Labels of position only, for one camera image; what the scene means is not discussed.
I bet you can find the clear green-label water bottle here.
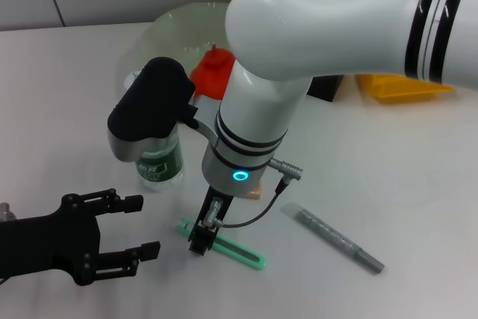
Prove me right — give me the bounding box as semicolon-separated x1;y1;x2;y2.
125;70;186;193

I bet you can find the black mesh pen holder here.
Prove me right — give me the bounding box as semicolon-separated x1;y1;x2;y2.
308;74;344;102

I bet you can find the green utility knife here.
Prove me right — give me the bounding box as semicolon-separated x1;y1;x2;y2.
175;216;268;271

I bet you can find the green glass fruit plate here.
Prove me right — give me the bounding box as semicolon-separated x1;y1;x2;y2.
137;2;235;84

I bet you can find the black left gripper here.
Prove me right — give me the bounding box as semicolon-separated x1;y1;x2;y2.
0;188;161;287

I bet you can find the yellow plastic bin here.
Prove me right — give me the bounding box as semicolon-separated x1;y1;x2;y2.
353;0;456;105

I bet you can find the left wrist cable with plugs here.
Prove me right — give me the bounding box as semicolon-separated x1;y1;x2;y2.
0;202;16;222

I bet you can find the grey marker pen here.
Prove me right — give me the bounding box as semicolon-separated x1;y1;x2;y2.
280;202;385;274

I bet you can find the beige eraser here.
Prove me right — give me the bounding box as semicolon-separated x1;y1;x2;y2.
241;180;264;200

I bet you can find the red-orange fruit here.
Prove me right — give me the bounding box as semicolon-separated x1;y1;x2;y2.
190;44;237;102

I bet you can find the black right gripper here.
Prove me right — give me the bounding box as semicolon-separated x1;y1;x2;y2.
188;184;235;256

